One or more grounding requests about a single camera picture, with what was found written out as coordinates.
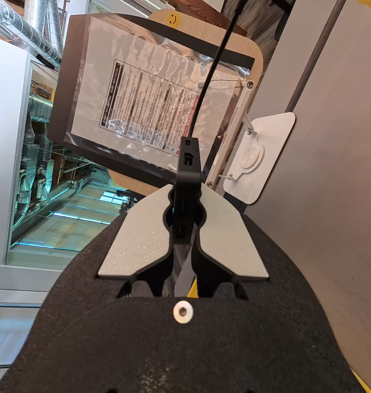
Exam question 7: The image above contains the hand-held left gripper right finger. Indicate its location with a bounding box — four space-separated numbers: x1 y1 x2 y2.
192 187 270 284

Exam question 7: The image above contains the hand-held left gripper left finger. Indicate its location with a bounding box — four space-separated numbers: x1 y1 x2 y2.
97 184 176 282

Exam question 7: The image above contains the dark multiport hub adapter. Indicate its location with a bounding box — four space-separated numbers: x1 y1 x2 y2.
174 0 247 245

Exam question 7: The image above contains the glass partition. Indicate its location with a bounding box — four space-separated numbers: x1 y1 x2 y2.
8 58 137 268

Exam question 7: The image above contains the white sign stand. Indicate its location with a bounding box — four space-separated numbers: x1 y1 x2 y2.
205 80 296 205

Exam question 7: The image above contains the instruction sheet in clear sleeve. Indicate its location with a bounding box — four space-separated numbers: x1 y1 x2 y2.
64 15 250 175

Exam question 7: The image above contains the grey metal rod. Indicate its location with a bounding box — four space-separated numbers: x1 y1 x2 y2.
284 0 348 113

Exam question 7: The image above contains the silver ventilation duct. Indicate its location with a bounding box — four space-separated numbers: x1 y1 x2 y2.
0 0 62 69
23 0 66 59

